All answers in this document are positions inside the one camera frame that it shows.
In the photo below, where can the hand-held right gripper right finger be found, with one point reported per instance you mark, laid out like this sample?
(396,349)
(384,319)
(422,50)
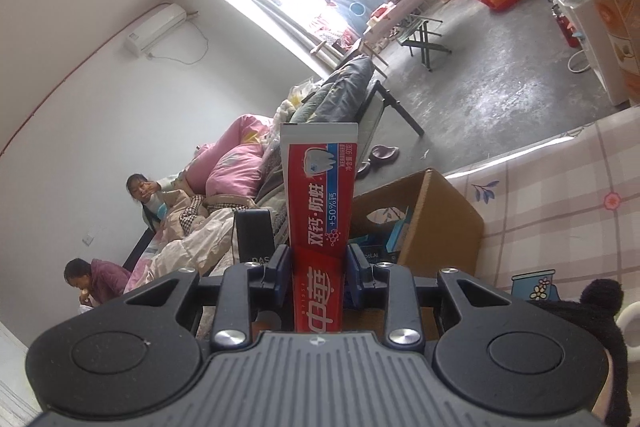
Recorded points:
(356,279)

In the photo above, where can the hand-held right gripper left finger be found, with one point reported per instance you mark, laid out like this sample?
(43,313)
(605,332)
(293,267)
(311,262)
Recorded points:
(282,279)

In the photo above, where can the red white toothpaste tube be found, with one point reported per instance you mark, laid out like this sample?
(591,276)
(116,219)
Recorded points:
(320,207)

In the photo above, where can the brown cardboard box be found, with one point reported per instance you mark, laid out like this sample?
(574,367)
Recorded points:
(445,227)

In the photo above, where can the plush doll with red dress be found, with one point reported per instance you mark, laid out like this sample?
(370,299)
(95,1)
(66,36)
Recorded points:
(605,322)

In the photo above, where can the beige checked blanket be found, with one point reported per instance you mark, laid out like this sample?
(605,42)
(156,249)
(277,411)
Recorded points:
(200,237)

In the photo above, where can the pink quilt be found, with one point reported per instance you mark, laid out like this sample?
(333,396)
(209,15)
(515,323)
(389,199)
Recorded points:
(230,167)

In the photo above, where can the purple slipper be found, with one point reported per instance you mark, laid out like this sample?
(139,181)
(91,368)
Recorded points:
(363,169)
(384,153)

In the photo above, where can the grey blanket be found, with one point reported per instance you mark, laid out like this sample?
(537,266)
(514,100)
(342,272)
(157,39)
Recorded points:
(335,92)

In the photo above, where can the sofa bed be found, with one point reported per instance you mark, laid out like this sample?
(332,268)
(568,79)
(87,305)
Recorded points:
(400,107)

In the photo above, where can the white air conditioner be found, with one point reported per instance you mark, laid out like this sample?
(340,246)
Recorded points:
(155,29)

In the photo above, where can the folding stool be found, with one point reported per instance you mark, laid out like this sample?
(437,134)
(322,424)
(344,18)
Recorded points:
(425,42)

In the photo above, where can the low folding table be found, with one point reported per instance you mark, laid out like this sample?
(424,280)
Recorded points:
(400,12)

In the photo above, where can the white tape roll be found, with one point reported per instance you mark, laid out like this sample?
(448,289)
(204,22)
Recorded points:
(631,319)

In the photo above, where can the red fire extinguisher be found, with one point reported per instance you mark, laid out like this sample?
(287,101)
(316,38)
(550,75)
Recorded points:
(566,27)

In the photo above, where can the white cabinet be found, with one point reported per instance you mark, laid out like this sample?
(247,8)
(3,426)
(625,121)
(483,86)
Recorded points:
(600,57)

